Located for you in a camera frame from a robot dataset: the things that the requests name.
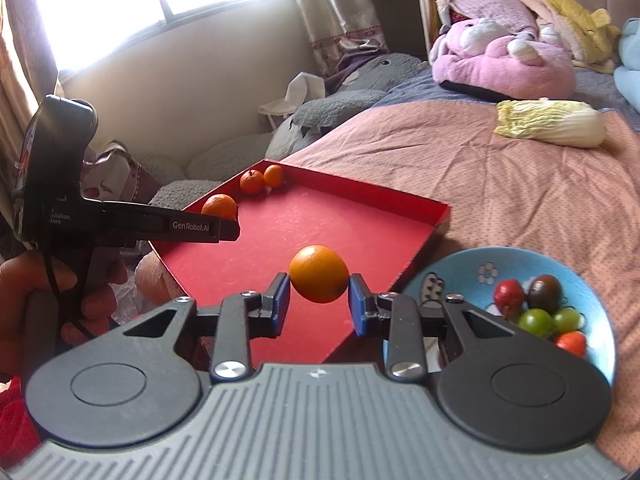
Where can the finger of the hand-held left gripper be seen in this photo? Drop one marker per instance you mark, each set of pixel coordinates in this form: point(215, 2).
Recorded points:
point(195, 227)

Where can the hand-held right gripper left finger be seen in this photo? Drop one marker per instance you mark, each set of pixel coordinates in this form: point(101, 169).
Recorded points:
point(281, 305)

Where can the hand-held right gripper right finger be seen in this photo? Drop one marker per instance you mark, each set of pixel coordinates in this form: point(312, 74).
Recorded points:
point(357, 305)

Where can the red shallow tray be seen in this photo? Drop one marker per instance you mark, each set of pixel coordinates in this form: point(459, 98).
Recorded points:
point(300, 220)

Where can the blue patterned plate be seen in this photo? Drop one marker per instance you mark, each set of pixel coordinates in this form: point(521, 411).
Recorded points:
point(465, 267)

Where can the red tomato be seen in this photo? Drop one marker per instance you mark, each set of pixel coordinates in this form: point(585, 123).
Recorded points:
point(571, 342)
point(509, 296)

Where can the dark green tomato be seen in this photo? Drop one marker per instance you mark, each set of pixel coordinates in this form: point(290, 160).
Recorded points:
point(536, 321)

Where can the dark brown tomato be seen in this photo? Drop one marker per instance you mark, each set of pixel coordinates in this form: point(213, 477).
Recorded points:
point(545, 294)

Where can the light green tomato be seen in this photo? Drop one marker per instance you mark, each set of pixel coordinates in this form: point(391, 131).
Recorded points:
point(567, 319)

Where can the person's left hand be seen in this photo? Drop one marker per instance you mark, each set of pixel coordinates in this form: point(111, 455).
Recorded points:
point(20, 280)

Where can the maroon patterned cloth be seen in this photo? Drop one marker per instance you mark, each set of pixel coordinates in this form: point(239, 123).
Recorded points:
point(125, 170)

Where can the orange mandarin with dark stem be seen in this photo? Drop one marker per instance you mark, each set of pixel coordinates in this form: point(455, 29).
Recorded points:
point(251, 182)

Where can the small orange mandarin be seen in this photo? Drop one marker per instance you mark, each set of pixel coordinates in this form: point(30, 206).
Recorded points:
point(273, 176)

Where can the brown side curtain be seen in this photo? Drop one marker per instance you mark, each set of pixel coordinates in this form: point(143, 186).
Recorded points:
point(22, 50)

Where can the pink dotted bedsheet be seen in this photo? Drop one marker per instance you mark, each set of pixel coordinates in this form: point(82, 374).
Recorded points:
point(500, 185)

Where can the window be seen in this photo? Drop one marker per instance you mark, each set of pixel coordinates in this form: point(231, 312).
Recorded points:
point(125, 0)

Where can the grey plush toy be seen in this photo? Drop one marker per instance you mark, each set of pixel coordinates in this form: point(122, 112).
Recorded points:
point(340, 105)

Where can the grey blue bed cover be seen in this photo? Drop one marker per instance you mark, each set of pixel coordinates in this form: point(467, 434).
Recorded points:
point(415, 90)

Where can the red cloth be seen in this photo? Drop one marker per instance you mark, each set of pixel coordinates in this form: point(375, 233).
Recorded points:
point(17, 420)

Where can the floral beige curtain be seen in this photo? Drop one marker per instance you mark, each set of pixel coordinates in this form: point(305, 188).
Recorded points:
point(340, 5)

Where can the napa cabbage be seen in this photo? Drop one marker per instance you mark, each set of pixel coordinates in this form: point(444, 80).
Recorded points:
point(555, 125)

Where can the pink plush rabbit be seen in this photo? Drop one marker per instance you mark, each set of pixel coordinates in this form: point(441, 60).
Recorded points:
point(505, 67)

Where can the grey cabinet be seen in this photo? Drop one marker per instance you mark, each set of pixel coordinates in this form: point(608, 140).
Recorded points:
point(395, 15)

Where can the wooden pole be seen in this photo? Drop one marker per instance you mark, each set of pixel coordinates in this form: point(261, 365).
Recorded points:
point(425, 5)

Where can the lilac fleece blanket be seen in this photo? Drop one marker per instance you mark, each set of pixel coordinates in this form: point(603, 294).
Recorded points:
point(490, 5)

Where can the yellow fleece blanket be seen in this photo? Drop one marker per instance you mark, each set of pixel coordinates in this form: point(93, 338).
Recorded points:
point(570, 20)

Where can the light blue blanket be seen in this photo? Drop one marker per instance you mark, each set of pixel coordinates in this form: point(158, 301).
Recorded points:
point(629, 70)

